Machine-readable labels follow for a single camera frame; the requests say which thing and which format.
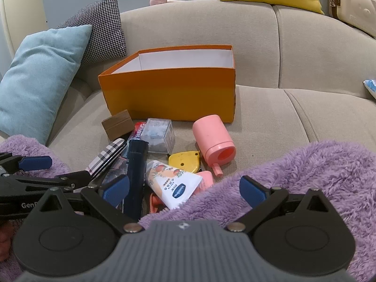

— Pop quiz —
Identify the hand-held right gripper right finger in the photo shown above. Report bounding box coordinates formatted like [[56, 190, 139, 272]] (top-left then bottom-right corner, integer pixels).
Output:
[[226, 176, 335, 232]]

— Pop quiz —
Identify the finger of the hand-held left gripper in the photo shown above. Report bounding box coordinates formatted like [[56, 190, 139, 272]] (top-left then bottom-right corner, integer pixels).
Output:
[[0, 152, 53, 174], [56, 170, 92, 188]]

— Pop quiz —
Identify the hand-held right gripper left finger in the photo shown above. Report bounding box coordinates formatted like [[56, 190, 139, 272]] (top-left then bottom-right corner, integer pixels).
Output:
[[35, 174, 144, 235]]

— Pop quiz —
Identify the printed packet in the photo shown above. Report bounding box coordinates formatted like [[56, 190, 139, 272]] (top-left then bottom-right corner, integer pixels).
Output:
[[101, 156, 130, 188]]

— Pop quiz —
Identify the plaid case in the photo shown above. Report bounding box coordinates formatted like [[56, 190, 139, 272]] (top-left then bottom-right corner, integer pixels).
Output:
[[85, 137, 127, 180]]

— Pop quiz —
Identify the white hand cream tube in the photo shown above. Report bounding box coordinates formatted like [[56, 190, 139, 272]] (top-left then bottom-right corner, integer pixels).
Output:
[[145, 160, 204, 210]]

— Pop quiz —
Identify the red blue tin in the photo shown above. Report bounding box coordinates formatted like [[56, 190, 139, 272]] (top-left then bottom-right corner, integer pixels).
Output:
[[120, 121, 147, 159]]

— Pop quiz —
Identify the small brown cardboard box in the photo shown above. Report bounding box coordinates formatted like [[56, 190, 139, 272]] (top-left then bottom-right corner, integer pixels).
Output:
[[102, 110, 134, 141]]

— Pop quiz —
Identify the clear plastic box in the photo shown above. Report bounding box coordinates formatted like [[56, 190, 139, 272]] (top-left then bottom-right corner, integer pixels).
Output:
[[140, 118, 176, 155]]

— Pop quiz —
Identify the pink capped bottle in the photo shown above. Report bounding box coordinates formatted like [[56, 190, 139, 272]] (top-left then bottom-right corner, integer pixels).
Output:
[[192, 114, 236, 177]]

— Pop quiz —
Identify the yellow tape measure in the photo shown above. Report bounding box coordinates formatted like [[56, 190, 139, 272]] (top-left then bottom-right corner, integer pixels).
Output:
[[168, 150, 201, 174]]

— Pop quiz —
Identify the orange cardboard box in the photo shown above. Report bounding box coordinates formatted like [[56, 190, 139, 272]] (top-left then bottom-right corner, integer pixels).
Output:
[[98, 45, 237, 123]]

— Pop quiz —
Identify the person's left hand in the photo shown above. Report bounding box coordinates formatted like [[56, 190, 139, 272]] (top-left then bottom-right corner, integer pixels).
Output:
[[0, 220, 20, 261]]

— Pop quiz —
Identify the purple fuzzy blanket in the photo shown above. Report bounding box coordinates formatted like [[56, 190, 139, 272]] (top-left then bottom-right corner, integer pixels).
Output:
[[0, 134, 376, 282]]

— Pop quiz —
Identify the light blue pillow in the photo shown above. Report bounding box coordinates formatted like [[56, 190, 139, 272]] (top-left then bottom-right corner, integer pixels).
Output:
[[0, 24, 93, 146]]

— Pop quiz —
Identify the houndstooth pillow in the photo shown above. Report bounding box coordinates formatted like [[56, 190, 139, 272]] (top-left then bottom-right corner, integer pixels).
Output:
[[56, 0, 127, 67]]

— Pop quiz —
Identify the blue patterned pillow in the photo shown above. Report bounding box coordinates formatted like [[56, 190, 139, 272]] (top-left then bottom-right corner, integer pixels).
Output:
[[363, 79, 376, 100]]

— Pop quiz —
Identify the beige sofa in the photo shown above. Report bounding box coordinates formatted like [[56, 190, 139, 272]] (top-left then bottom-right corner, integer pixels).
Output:
[[0, 0, 376, 212]]

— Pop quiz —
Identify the cream hard-shell bag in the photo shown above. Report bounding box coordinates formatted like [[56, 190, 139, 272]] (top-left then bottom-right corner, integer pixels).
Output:
[[328, 0, 376, 39]]

